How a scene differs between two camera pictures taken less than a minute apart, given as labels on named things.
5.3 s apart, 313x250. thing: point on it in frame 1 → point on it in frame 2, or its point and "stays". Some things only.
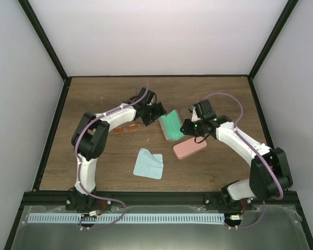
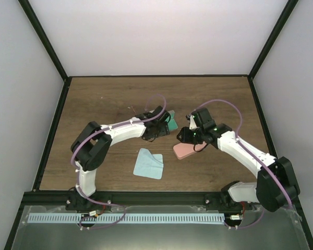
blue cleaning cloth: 148,165 stays
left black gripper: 159,110 → 164,131
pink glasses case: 189,148 stays
